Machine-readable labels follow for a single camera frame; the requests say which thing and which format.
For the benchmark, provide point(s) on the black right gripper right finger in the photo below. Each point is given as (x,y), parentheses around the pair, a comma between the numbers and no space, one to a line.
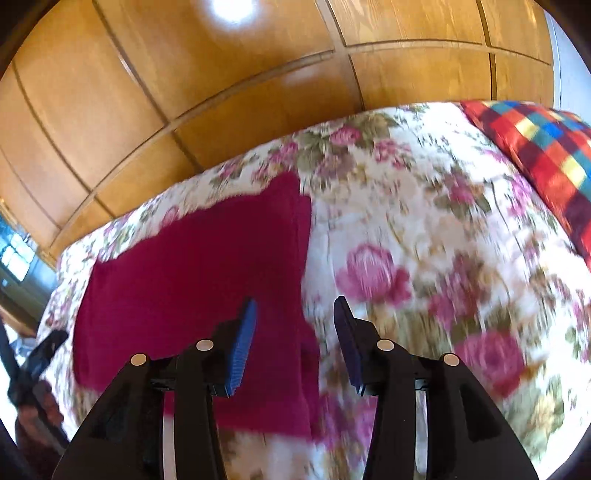
(466,434)

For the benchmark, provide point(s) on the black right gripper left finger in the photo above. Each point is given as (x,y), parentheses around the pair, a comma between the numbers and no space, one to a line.
(122,436)

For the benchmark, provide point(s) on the magenta knit garment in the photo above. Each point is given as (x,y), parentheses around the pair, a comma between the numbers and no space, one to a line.
(169,291)

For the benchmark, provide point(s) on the floral bedspread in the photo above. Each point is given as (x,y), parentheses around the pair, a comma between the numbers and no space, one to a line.
(432,234)

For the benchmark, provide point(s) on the wooden wardrobe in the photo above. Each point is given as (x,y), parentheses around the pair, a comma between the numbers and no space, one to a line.
(105,104)

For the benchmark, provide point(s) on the plaid multicolour pillow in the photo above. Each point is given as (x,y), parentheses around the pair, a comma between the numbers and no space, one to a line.
(551,148)

